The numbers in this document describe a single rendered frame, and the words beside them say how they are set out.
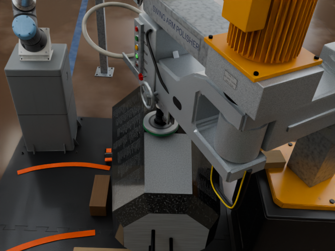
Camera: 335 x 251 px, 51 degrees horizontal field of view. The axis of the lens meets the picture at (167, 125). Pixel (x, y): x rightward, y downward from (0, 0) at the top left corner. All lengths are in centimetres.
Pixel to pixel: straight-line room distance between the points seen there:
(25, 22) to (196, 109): 150
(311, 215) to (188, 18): 123
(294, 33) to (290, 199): 112
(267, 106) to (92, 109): 272
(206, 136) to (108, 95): 243
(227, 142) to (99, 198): 151
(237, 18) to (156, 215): 114
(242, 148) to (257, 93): 34
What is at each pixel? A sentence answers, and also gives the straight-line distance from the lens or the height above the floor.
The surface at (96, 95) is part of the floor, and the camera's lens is 387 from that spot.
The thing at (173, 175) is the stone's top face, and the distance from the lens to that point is 193.
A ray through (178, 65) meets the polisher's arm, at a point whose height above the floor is 140.
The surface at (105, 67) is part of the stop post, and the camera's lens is 415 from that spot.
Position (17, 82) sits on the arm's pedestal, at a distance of 287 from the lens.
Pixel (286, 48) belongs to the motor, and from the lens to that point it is 113.
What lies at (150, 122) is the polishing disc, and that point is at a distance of 214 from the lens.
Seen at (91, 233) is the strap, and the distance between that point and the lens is 269.
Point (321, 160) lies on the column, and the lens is 200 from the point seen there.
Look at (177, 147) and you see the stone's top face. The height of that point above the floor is 83.
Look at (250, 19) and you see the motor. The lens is 102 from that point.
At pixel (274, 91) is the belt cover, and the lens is 112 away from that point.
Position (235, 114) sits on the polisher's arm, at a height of 151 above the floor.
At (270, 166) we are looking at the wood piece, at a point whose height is 80.
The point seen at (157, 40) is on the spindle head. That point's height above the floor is 149.
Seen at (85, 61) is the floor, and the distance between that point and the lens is 447.
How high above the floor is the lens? 228
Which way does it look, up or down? 41 degrees down
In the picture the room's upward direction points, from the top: 4 degrees clockwise
